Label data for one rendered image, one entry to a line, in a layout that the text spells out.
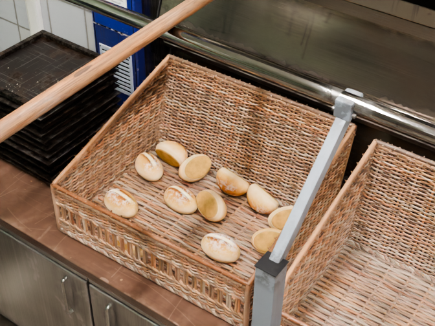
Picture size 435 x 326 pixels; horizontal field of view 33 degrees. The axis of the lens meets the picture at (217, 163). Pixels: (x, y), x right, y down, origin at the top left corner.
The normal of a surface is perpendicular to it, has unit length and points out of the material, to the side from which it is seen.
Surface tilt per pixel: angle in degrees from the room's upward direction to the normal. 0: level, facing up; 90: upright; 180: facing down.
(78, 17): 90
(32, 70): 0
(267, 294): 90
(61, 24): 90
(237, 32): 70
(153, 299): 0
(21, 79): 0
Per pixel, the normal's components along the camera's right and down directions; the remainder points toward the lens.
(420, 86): -0.54, 0.22
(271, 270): 0.02, -0.77
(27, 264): -0.58, 0.51
